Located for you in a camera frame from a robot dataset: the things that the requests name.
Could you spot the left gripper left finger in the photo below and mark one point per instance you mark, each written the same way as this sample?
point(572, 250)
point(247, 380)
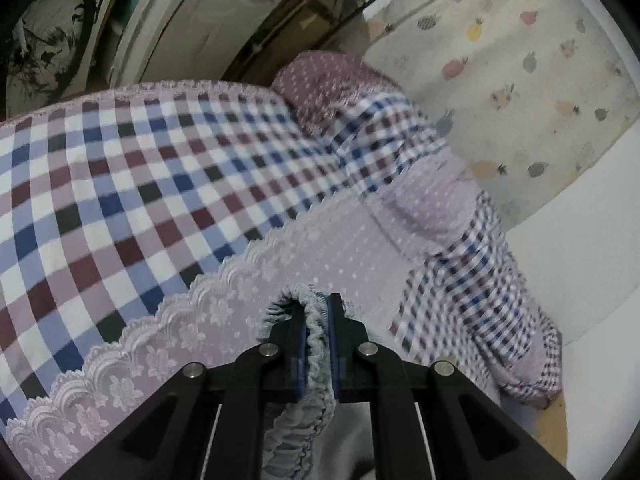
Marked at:
point(206, 423)

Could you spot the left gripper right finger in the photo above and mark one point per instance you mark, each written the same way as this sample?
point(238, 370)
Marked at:
point(428, 422)

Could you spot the light blue grey garment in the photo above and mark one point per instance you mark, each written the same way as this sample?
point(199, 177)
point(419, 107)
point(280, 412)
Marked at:
point(315, 437)

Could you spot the rolled checkered duvet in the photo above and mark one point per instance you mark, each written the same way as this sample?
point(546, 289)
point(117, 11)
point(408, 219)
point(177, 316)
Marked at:
point(465, 299)

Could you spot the checkered bed sheet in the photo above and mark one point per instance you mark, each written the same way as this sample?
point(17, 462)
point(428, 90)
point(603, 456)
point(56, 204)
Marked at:
point(149, 227)

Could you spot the pineapple print curtain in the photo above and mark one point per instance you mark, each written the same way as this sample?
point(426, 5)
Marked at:
point(530, 92)

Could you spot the upright white mattress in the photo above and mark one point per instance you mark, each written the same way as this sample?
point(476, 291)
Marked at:
point(184, 39)

